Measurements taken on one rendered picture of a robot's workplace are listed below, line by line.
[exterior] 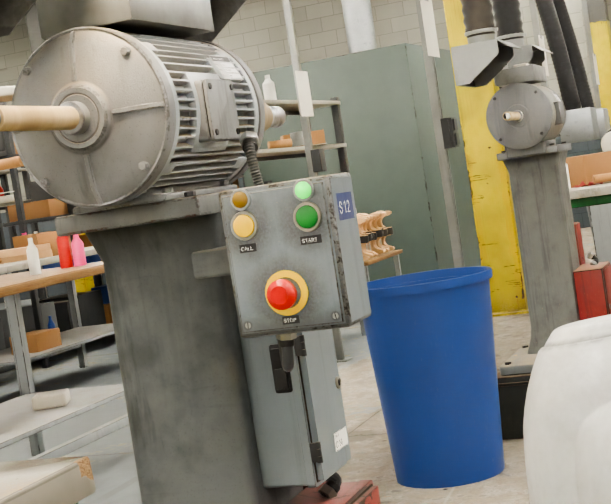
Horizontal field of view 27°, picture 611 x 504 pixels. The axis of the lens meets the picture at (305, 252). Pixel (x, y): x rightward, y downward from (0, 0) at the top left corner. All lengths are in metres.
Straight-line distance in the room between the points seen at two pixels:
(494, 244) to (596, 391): 7.99
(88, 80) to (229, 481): 0.63
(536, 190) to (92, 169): 3.43
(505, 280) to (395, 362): 4.60
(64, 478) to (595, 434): 0.39
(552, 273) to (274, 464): 3.24
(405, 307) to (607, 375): 3.39
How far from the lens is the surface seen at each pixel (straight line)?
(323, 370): 1.94
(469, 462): 4.45
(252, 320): 1.67
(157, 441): 1.97
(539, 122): 4.87
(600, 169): 6.33
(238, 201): 1.66
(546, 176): 5.03
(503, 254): 8.92
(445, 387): 4.37
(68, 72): 1.79
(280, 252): 1.65
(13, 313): 6.28
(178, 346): 1.92
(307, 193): 1.62
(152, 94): 1.74
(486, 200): 8.91
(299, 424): 1.89
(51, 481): 0.95
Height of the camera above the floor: 1.11
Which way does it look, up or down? 3 degrees down
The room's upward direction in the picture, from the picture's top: 9 degrees counter-clockwise
